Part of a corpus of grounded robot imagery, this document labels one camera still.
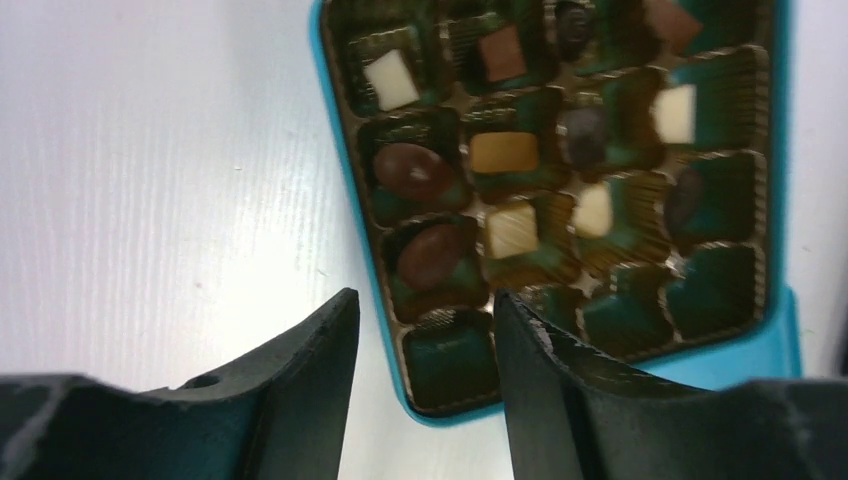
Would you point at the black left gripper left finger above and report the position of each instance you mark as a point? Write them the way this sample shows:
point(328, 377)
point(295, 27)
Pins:
point(277, 412)

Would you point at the white rectangular chocolate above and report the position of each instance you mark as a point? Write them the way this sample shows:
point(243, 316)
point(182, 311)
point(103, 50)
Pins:
point(392, 81)

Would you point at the teal chocolate tin box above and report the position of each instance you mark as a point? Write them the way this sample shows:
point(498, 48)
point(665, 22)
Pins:
point(630, 187)

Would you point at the dark round chocolate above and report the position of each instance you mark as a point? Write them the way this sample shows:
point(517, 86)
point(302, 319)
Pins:
point(412, 172)

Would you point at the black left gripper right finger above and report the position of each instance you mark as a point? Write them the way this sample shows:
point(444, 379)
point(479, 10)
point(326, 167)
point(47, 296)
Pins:
point(574, 412)

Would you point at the brown square chocolate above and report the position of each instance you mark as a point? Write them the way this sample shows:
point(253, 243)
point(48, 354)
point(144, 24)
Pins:
point(502, 54)

